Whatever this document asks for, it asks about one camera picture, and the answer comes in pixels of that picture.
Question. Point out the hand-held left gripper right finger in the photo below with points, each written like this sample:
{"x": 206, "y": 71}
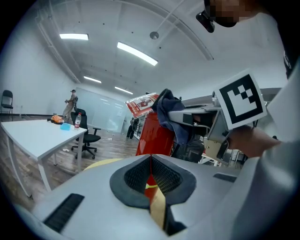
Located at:
{"x": 199, "y": 187}

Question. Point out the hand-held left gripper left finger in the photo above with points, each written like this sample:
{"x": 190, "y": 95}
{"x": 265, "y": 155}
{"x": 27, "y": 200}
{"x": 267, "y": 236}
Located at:
{"x": 93, "y": 206}

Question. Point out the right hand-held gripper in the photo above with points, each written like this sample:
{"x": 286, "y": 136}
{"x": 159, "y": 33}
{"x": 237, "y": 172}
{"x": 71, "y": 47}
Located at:
{"x": 241, "y": 100}

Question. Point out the dark blue cloth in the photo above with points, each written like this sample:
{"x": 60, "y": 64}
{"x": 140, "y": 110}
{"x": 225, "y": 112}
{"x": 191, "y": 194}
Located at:
{"x": 171, "y": 105}

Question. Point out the red fire extinguisher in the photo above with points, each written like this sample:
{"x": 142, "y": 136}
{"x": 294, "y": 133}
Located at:
{"x": 154, "y": 138}

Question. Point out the person's right forearm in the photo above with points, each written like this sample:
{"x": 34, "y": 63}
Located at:
{"x": 250, "y": 140}

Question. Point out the red and white hanging tag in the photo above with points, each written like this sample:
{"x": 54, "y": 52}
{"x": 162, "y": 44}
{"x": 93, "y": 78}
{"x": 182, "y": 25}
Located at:
{"x": 141, "y": 104}

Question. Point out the black office chair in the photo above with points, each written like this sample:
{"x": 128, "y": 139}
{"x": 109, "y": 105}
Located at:
{"x": 86, "y": 138}

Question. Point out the long ceiling light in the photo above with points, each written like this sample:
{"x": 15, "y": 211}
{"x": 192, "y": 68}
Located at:
{"x": 137, "y": 53}
{"x": 73, "y": 36}
{"x": 92, "y": 79}
{"x": 123, "y": 90}

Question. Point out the person's white shirt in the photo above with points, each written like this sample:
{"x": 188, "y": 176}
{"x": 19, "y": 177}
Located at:
{"x": 281, "y": 187}

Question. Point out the light blue packet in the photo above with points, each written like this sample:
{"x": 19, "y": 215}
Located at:
{"x": 65, "y": 126}

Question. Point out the round ceiling fixture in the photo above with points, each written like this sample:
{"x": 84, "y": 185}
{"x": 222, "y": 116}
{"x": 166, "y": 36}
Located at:
{"x": 154, "y": 35}

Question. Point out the clear water bottle red label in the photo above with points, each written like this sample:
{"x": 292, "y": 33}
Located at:
{"x": 77, "y": 121}

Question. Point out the white table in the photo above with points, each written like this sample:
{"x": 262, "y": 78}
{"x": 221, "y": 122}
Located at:
{"x": 35, "y": 138}

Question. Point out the orange bag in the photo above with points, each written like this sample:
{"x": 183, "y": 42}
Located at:
{"x": 57, "y": 119}

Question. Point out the black folding chair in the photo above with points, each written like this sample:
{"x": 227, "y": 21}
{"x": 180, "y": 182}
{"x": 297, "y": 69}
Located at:
{"x": 7, "y": 100}

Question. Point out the black head camera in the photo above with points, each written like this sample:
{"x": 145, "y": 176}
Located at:
{"x": 206, "y": 21}

